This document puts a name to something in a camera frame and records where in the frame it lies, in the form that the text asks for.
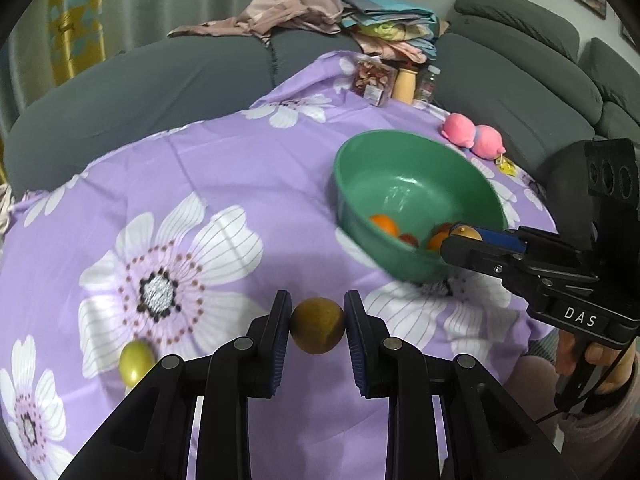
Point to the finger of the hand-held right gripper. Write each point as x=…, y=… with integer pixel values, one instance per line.
x=470, y=252
x=502, y=239

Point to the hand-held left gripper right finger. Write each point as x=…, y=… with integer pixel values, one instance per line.
x=357, y=345

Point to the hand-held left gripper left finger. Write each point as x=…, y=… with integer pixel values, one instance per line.
x=280, y=345

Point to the small tan round fruit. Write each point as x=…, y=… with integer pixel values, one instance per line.
x=467, y=234

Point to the large tan round fruit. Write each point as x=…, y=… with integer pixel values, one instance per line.
x=317, y=326

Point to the green bowl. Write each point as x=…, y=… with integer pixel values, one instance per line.
x=400, y=170

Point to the green round fruit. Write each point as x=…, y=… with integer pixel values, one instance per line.
x=132, y=362

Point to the person's right forearm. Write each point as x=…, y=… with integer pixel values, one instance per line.
x=600, y=435

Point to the person's right hand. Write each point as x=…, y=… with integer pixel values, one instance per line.
x=612, y=365

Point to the pink plush toy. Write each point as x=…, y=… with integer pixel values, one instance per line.
x=460, y=127

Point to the person's pink clothing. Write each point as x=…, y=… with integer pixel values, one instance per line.
x=530, y=375

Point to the clear water bottle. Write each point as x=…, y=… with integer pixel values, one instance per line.
x=429, y=85

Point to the yellow bottle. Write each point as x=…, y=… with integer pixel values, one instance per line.
x=404, y=85

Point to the purple floral cloth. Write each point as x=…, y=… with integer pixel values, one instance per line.
x=225, y=160

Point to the pile of folded clothes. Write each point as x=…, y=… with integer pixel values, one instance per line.
x=395, y=25

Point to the grey sofa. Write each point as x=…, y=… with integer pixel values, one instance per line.
x=150, y=85

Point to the striped beige cloth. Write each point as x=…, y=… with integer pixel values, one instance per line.
x=4, y=207

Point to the small framed wall picture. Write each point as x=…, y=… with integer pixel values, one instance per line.
x=631, y=37

